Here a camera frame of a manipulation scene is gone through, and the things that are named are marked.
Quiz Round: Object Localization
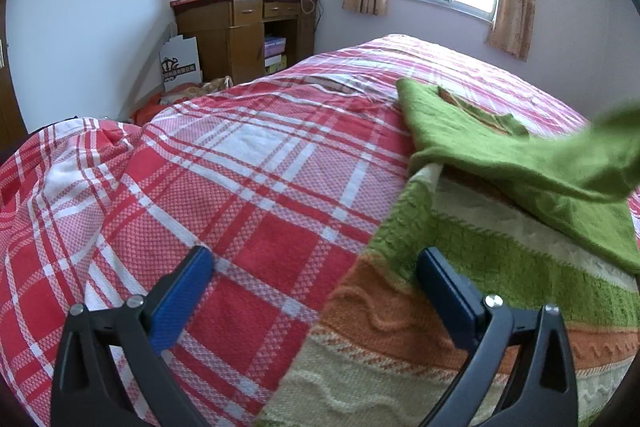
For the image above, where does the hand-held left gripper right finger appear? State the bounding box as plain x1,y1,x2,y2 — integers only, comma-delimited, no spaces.
416,248,579,427

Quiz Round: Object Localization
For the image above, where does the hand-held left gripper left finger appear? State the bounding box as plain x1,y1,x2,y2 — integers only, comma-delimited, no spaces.
50,245,216,427

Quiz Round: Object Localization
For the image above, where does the green knit sweater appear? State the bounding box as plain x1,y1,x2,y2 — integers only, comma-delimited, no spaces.
255,77,640,427

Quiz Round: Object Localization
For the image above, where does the red plaid bed blanket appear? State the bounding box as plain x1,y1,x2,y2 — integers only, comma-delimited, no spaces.
0,33,640,427

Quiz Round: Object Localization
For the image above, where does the red plastic bag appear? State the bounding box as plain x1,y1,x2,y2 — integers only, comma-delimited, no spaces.
131,82,201,125

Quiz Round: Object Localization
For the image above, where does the beige bag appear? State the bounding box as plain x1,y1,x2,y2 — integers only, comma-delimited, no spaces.
200,76,234,96

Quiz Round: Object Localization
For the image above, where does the white paper bag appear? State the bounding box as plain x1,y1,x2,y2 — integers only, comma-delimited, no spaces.
159,34,203,94

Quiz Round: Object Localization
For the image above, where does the wooden desk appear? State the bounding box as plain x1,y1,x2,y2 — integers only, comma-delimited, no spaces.
170,0,321,84

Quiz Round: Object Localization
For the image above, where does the purple box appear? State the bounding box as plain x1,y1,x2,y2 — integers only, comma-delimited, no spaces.
263,36,288,58

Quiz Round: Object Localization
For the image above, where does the thin cable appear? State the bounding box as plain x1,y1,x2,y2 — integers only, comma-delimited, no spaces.
299,0,321,30

